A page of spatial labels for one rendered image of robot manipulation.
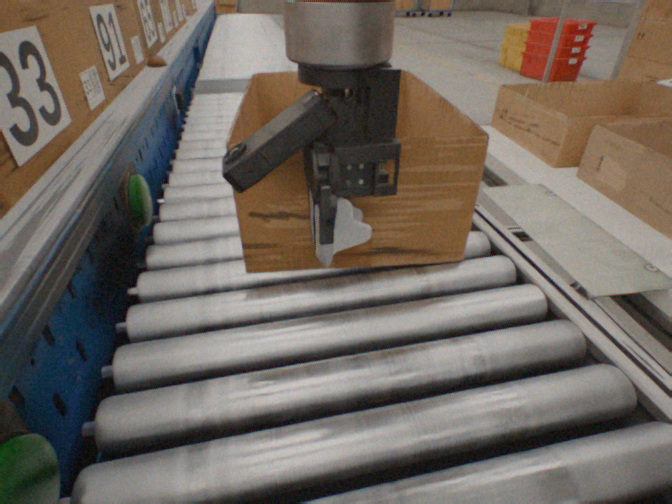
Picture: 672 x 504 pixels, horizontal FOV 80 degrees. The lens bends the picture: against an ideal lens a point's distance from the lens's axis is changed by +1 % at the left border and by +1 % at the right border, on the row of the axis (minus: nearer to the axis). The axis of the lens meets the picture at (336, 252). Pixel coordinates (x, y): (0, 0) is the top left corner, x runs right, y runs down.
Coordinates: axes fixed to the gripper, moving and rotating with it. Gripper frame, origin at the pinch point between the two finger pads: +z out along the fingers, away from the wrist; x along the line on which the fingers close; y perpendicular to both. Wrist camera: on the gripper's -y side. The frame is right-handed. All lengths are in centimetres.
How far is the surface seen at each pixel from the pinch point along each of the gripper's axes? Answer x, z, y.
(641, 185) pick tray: 9, 0, 52
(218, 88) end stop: 109, 5, -14
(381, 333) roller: -7.1, 6.4, 5.5
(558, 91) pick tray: 54, -3, 70
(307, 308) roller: -0.8, 6.9, -1.8
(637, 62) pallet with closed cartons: 297, 39, 350
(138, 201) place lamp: 14.5, -1.9, -21.3
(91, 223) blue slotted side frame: 2.7, -5.6, -22.8
